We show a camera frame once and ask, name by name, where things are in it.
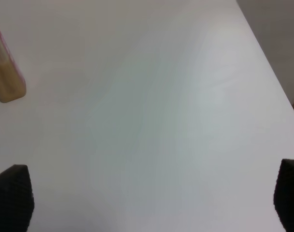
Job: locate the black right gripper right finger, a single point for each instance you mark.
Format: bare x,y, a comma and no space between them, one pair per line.
283,198

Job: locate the clear plastic drink bottle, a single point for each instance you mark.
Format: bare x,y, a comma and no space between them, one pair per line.
12,82

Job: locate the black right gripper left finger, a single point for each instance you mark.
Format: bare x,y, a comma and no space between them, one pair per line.
16,199

